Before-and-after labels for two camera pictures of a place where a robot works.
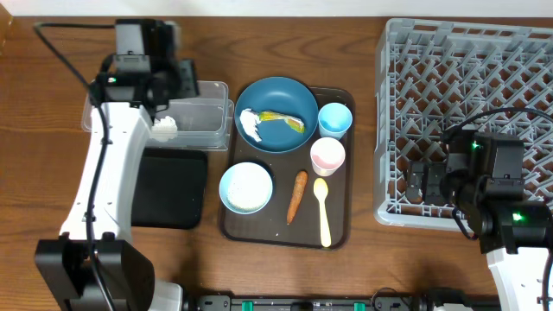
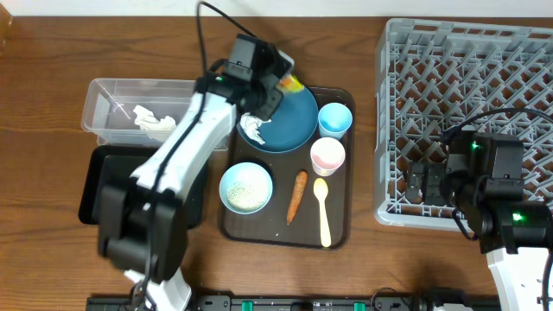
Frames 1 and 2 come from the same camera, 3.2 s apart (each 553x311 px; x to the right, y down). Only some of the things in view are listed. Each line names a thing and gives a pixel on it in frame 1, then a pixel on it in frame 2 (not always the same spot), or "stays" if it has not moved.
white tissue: x=250 y=119 stays
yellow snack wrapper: x=292 y=122 -> x=290 y=84
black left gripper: x=191 y=88 -> x=270 y=108
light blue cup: x=334 y=119 stays
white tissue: x=165 y=130 stays
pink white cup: x=327 y=154 stays
